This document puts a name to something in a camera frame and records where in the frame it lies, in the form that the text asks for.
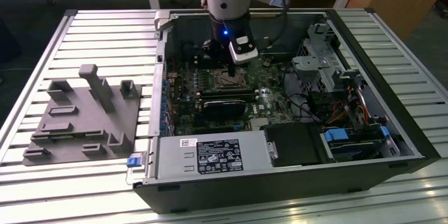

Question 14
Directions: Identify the silver square CPU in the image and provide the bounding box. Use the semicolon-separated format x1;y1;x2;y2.
220;74;242;87

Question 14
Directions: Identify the black CPU socket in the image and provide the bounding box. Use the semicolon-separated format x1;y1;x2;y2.
208;68;252;91

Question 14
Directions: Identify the black RAM stick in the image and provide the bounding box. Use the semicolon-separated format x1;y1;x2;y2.
200;90;256;97
201;94;258;102

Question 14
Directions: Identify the black graphics card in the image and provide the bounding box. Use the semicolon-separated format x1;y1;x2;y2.
201;99;248;122

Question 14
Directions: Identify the green motherboard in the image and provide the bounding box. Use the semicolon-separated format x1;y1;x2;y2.
164;50;305;135

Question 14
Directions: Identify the silver chipset heat sink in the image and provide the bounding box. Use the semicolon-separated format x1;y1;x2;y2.
249;118;270;130

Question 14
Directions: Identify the metal drive cage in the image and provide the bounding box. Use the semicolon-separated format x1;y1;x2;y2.
289;23;366;95

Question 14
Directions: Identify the black drive bay box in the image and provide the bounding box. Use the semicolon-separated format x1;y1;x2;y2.
261;123;333;167

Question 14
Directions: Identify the grey power supply unit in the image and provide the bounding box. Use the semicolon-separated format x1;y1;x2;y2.
153;129;272;179

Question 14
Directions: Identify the blue disk carrier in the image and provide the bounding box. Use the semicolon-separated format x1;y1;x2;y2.
324;126;349;145

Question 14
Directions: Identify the dark hard disk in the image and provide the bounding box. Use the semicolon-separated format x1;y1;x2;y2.
326;140;389;163

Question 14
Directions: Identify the grey parts rack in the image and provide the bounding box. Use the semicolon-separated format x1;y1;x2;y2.
21;63;144;167

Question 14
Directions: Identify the black open PC case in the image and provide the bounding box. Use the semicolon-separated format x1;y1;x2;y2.
132;8;441;214

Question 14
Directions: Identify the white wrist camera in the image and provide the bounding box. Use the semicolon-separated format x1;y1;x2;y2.
228;35;260;65

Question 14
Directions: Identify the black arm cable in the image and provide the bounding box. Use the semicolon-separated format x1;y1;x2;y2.
268;0;290;49

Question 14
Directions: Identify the coloured wire bundle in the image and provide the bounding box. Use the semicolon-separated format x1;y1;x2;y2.
332;84;373;127

